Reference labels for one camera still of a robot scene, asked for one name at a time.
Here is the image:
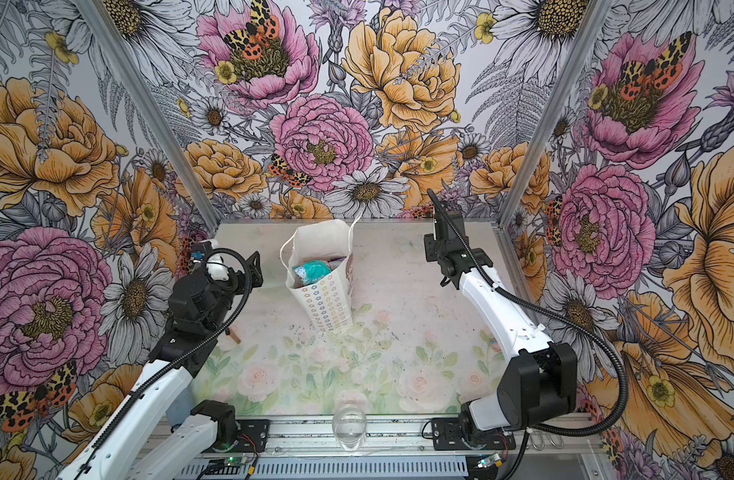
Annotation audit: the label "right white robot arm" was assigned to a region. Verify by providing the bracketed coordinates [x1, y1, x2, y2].
[424, 211, 577, 443]

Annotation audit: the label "metal tongs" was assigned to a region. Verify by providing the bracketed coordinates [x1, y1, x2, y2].
[527, 429, 565, 451]

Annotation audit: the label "teal snack packet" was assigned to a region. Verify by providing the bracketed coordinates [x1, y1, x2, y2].
[293, 260, 332, 286]

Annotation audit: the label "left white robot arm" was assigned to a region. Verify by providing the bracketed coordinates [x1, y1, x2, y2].
[58, 240, 264, 479]

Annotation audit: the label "wooden block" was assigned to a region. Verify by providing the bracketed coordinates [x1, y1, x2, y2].
[227, 328, 242, 345]

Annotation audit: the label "clear plastic cup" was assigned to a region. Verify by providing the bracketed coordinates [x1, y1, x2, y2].
[332, 403, 368, 451]

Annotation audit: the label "purple snack packet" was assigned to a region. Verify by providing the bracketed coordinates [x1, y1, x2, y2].
[325, 257, 347, 270]

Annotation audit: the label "white paper bag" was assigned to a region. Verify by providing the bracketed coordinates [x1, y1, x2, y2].
[279, 219, 359, 333]

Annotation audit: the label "aluminium front rail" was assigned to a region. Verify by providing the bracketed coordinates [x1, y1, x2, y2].
[87, 413, 602, 461]

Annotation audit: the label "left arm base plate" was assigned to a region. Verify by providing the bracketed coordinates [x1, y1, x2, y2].
[207, 419, 271, 454]

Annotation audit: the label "left black cable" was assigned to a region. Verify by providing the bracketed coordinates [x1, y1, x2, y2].
[72, 247, 255, 475]

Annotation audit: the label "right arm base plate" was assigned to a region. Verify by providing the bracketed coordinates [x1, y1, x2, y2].
[423, 417, 516, 451]

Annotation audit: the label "right black corrugated cable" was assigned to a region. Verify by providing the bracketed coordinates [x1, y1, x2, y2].
[426, 188, 630, 438]

